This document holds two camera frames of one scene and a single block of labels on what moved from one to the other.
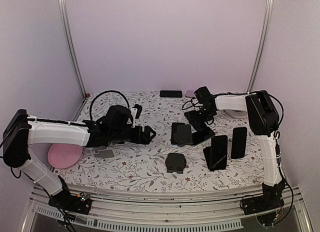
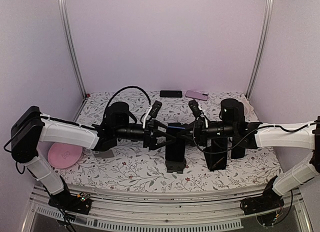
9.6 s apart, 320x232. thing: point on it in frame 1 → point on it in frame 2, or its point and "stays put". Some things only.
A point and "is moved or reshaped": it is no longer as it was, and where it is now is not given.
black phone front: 219,152 stays put
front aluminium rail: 167,214 stays put
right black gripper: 208,118 → 191,135
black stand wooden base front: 175,162 stays put
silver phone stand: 104,154 stays put
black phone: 196,120 is moved or reshaped
